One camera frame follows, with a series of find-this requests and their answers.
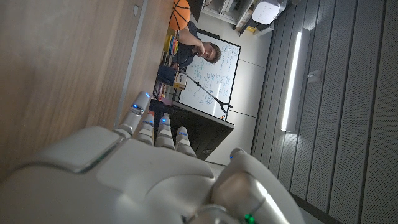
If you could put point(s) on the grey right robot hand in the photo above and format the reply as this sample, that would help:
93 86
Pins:
146 183

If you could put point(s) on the small white yellow box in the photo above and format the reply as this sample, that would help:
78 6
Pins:
180 81

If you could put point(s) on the black reacher grabber tool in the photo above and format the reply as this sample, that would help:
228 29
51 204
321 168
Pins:
210 95

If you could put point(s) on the whiteboard with blue writing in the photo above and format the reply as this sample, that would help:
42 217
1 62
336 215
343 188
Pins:
213 77

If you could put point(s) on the rainbow stacking toy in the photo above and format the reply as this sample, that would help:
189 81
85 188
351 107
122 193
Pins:
171 44

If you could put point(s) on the man in dark shirt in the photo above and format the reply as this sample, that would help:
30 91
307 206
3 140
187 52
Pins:
194 49

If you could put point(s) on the orange basketball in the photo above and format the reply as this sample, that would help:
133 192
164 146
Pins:
179 14

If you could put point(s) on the long ceiling light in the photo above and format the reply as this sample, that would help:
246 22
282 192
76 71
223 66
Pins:
291 81

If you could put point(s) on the white shelf unit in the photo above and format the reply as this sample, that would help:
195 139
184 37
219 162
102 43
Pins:
227 9

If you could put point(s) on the white air purifier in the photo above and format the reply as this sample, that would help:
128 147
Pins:
265 12

